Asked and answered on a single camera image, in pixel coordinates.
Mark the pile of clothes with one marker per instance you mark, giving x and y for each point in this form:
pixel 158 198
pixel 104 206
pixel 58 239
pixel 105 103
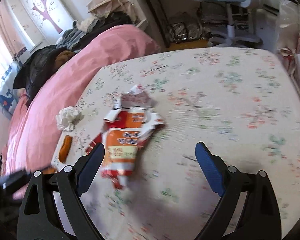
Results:
pixel 103 15

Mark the white desk with drawers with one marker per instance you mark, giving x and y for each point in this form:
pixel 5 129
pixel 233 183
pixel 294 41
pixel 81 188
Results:
pixel 181 22

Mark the black puffer jacket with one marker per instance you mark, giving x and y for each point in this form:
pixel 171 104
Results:
pixel 37 69

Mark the small orange peel strip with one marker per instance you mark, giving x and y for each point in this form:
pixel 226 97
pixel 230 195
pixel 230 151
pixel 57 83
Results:
pixel 65 148

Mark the floral bed sheet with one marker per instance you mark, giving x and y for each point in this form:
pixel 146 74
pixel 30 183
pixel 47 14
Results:
pixel 240 102

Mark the pink duvet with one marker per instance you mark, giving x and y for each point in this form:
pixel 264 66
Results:
pixel 33 134

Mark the blue grey desk chair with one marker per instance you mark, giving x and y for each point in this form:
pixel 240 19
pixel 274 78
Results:
pixel 232 37

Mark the crumpled white tissue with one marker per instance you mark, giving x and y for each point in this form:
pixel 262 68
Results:
pixel 66 118

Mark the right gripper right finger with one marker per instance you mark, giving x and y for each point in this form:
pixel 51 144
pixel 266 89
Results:
pixel 260 216

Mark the bookshelf with books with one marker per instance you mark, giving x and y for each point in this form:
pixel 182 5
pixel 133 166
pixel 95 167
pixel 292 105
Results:
pixel 298 67

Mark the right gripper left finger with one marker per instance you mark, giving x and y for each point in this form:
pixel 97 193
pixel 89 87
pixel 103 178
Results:
pixel 39 218

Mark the brown plush toy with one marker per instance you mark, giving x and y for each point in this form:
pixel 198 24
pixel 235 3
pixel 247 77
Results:
pixel 63 57

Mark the red orange paper flyer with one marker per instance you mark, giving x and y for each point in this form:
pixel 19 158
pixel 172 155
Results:
pixel 126 129

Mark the patterned window curtain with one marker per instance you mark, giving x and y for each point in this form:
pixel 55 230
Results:
pixel 11 48

